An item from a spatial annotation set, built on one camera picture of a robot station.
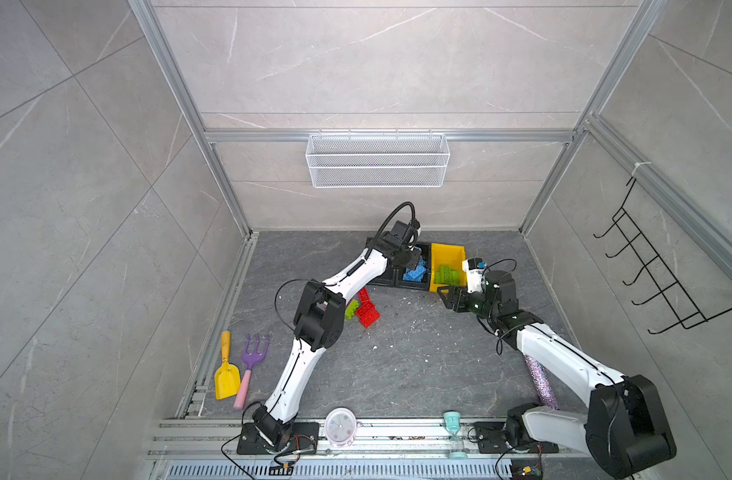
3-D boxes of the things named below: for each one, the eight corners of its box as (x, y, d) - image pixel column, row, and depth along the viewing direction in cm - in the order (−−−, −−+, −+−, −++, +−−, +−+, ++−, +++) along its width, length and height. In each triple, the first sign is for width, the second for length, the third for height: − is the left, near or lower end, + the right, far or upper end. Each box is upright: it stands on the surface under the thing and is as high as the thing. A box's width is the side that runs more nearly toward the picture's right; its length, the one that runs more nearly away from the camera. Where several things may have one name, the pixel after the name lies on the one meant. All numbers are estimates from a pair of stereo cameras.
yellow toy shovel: (218, 400, 81) (214, 398, 79) (217, 337, 93) (214, 334, 91) (240, 393, 82) (237, 390, 81) (237, 331, 94) (234, 328, 92)
